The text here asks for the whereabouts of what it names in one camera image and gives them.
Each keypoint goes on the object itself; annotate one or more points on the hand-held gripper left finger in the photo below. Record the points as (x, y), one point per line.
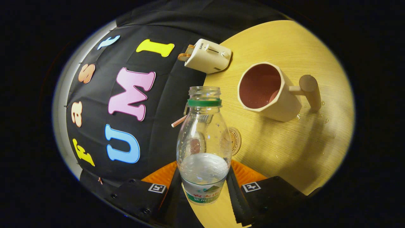
(139, 198)

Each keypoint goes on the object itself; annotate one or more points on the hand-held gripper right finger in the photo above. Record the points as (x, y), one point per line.
(272, 196)

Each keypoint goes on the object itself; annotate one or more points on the round wooden coaster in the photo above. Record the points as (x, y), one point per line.
(236, 141)

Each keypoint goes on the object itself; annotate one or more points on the clear plastic juice bottle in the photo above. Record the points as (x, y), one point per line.
(204, 177)

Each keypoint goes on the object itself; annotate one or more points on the copper clip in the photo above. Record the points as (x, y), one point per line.
(100, 180)

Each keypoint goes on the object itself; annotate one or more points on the wooden table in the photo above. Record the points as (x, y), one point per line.
(284, 152)

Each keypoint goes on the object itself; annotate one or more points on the striped paper straw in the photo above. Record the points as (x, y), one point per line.
(179, 121)

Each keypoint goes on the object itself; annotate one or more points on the black backdrop cloth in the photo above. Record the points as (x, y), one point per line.
(164, 101)

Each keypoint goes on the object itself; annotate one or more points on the toasted bread slice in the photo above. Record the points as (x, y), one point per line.
(183, 57)
(190, 47)

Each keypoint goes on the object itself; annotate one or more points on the white toaster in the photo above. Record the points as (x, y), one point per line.
(208, 58)

